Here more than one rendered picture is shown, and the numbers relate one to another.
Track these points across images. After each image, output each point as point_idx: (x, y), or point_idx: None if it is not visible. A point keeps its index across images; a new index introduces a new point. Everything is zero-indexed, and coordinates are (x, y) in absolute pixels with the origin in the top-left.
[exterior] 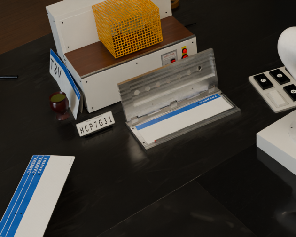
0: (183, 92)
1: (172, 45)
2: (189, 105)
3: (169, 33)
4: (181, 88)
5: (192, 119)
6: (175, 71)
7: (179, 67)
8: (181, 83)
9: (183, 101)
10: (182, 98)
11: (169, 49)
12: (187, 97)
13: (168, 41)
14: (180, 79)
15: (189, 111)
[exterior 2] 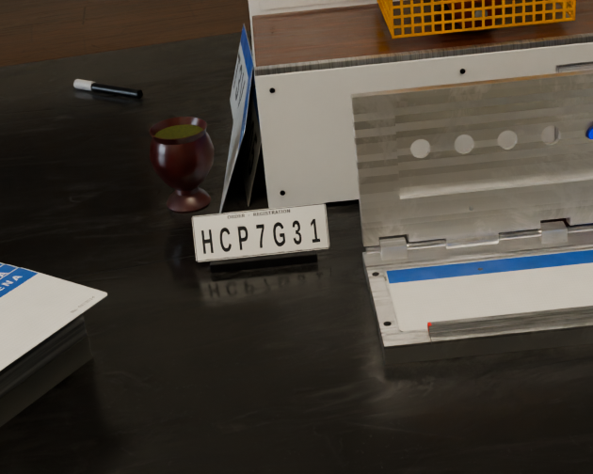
0: None
1: None
2: None
3: None
4: None
5: None
6: (582, 105)
7: None
8: None
9: None
10: (592, 217)
11: None
12: None
13: None
14: None
15: None
